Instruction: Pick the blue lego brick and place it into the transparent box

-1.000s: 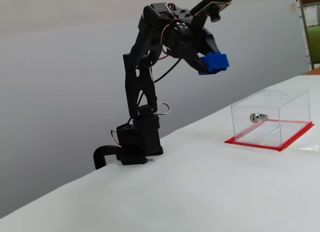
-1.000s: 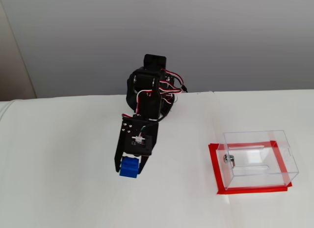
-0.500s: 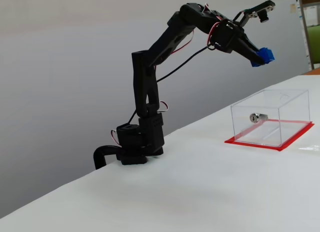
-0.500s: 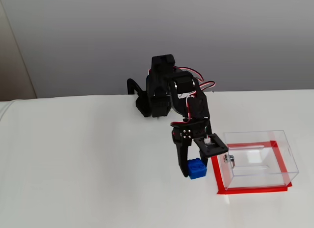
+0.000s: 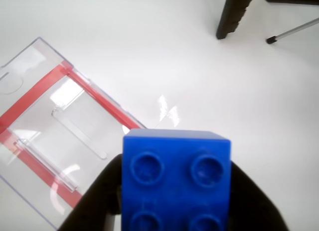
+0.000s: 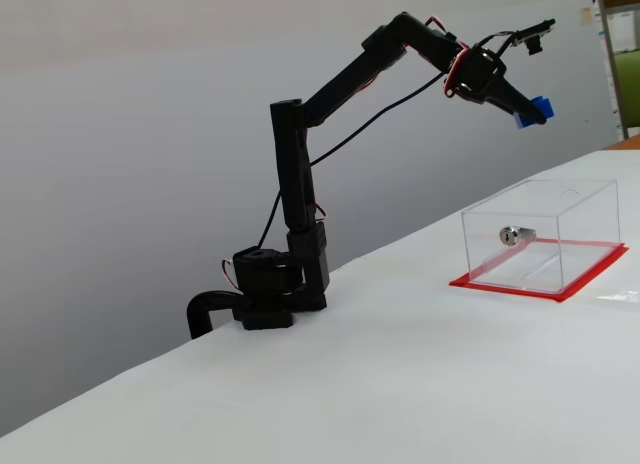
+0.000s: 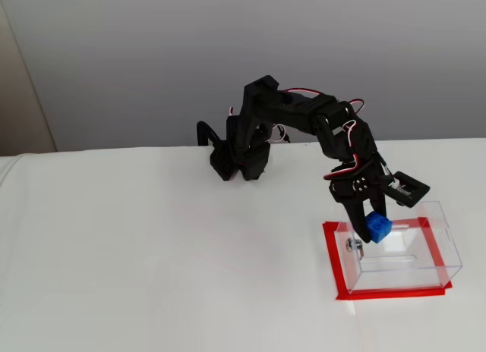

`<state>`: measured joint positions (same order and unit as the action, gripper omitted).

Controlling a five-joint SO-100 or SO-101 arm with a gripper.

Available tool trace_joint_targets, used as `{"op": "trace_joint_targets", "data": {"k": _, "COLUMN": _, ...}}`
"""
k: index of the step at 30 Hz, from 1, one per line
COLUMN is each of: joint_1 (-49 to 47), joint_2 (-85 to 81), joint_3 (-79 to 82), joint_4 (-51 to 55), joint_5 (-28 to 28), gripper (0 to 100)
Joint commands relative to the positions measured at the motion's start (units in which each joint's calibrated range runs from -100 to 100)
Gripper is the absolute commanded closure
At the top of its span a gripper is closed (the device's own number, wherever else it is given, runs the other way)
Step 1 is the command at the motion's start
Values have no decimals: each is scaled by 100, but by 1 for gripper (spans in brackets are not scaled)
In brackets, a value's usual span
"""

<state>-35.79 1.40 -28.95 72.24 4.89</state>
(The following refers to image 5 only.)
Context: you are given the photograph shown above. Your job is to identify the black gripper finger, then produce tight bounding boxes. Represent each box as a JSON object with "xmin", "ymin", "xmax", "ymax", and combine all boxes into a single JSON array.
[
  {"xmin": 57, "ymin": 153, "xmax": 123, "ymax": 231},
  {"xmin": 229, "ymin": 160, "xmax": 290, "ymax": 231}
]

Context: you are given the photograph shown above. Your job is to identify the blue lego brick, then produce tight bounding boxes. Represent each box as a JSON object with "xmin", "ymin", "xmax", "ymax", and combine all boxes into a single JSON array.
[{"xmin": 122, "ymin": 128, "xmax": 232, "ymax": 231}]

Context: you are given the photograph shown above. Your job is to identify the transparent acrylic box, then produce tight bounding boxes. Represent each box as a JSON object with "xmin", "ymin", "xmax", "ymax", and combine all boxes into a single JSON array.
[{"xmin": 0, "ymin": 36, "xmax": 148, "ymax": 230}]

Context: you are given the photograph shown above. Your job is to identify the silver rod black tip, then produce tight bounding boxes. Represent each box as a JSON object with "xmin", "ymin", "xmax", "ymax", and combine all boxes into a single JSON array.
[{"xmin": 265, "ymin": 16, "xmax": 319, "ymax": 45}]

